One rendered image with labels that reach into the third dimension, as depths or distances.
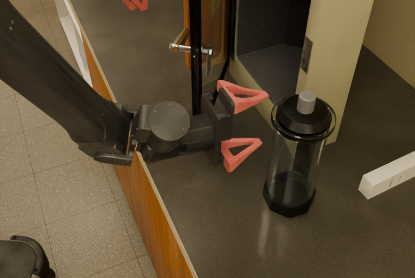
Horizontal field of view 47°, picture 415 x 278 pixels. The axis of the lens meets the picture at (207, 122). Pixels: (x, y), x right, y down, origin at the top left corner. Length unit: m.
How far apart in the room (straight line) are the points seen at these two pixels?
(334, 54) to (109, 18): 0.79
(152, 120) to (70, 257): 1.46
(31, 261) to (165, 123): 1.23
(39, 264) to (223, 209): 0.96
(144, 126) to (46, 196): 1.66
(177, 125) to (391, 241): 0.50
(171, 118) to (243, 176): 0.40
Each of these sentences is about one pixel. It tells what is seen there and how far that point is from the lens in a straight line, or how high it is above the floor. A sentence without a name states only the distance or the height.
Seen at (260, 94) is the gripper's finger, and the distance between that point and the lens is 0.75.
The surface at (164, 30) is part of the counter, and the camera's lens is 1.42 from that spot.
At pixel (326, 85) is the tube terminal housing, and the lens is 0.95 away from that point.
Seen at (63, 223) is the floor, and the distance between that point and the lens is 2.16.
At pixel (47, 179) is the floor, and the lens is 2.33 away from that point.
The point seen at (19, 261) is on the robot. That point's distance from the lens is 1.82.
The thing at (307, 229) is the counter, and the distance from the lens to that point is 0.95.
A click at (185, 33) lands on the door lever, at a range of 0.94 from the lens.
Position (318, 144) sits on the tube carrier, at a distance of 0.82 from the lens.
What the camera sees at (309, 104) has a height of 1.20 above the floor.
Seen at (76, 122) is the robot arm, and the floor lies 1.30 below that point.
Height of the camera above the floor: 1.72
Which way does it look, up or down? 44 degrees down
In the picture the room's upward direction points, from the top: straight up
